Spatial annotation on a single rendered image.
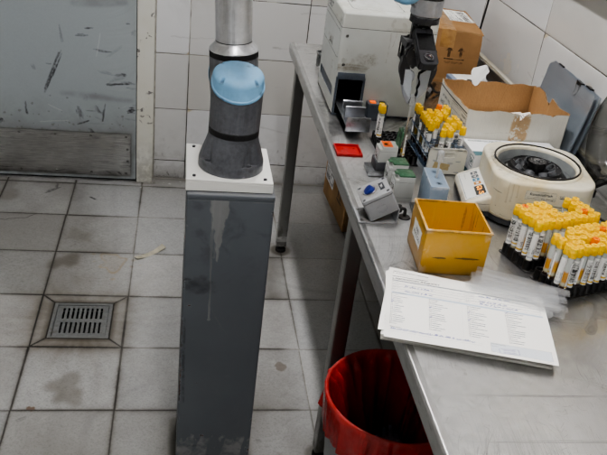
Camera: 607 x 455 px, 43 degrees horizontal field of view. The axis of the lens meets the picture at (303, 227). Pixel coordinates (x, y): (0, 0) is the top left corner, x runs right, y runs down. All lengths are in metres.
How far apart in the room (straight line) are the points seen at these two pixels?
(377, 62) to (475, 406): 1.23
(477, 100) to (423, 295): 0.97
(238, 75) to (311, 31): 1.86
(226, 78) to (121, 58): 1.84
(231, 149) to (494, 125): 0.72
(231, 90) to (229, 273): 0.44
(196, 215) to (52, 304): 1.23
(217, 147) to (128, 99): 1.85
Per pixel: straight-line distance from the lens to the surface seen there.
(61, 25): 3.51
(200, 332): 1.95
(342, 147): 2.05
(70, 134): 3.67
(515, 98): 2.35
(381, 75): 2.26
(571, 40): 2.34
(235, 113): 1.71
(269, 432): 2.40
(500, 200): 1.78
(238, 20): 1.81
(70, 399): 2.51
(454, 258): 1.55
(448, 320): 1.41
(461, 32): 2.68
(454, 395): 1.27
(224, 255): 1.82
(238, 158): 1.74
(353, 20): 2.20
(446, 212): 1.64
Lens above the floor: 1.67
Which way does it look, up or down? 29 degrees down
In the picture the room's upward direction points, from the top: 7 degrees clockwise
